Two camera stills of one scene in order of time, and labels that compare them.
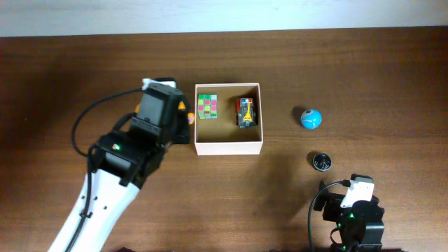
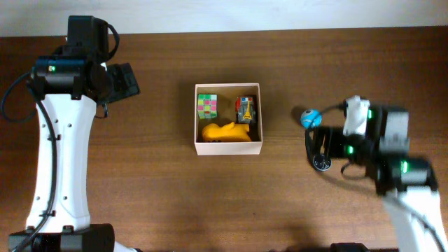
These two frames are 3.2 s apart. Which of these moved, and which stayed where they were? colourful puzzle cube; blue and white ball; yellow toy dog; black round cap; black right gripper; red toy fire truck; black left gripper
Moved: yellow toy dog; black left gripper; black right gripper
Stayed: blue and white ball; black round cap; colourful puzzle cube; red toy fire truck
